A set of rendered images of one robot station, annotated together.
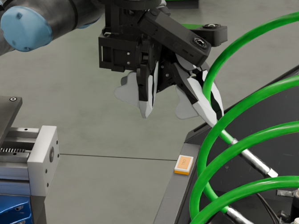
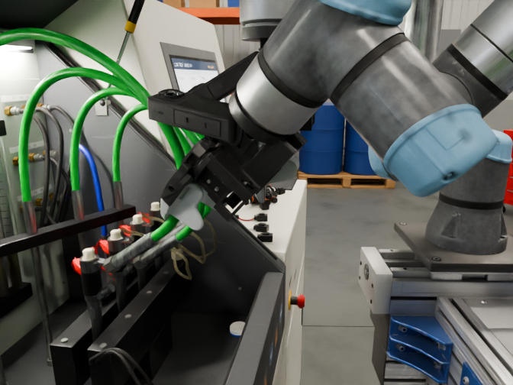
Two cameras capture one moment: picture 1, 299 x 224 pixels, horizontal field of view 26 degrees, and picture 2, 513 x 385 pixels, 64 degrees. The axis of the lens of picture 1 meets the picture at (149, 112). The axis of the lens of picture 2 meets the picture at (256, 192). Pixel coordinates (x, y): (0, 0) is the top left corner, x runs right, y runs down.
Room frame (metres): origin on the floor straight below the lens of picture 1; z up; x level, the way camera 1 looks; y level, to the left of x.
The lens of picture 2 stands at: (1.41, -0.04, 1.37)
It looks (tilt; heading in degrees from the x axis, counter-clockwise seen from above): 16 degrees down; 176
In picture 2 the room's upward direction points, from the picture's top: straight up
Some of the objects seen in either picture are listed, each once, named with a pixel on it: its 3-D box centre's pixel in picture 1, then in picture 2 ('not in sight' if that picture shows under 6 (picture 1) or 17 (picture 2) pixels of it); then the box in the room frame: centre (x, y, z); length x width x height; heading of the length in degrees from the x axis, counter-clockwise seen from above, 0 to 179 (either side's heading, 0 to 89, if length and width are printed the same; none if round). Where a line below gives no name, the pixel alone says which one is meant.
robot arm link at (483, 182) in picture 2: not in sight; (472, 160); (0.64, 0.45, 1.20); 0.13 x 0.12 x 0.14; 46
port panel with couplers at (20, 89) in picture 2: not in sight; (34, 155); (0.52, -0.44, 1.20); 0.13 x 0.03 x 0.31; 165
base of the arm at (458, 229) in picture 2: not in sight; (467, 217); (0.64, 0.45, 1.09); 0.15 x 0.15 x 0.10
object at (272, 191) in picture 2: not in sight; (265, 192); (0.14, 0.08, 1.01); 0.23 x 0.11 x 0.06; 165
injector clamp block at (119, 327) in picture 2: not in sight; (136, 326); (0.70, -0.22, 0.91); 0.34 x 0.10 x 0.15; 165
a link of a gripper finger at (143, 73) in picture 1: (144, 74); not in sight; (0.87, 0.01, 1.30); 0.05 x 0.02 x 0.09; 165
